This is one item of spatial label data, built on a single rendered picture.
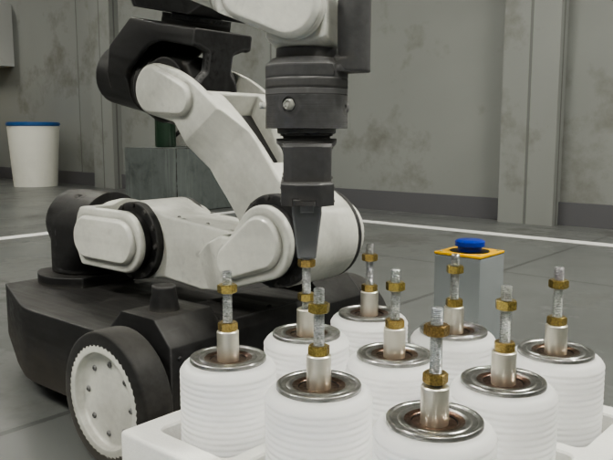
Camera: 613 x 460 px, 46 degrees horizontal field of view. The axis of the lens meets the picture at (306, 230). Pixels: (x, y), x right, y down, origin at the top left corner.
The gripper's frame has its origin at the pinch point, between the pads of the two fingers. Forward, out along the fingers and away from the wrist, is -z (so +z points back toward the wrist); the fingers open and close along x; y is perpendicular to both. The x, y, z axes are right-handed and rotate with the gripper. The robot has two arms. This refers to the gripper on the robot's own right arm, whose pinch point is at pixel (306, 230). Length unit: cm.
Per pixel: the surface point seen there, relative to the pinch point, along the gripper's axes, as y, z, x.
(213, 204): 49, -35, 369
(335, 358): -3.0, -13.3, -3.8
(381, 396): -6.9, -14.3, -12.5
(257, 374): 4.9, -12.2, -12.1
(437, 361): -9.4, -6.7, -25.1
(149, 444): 15.4, -19.0, -12.2
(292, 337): 1.6, -11.5, -2.2
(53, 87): 225, 53, 617
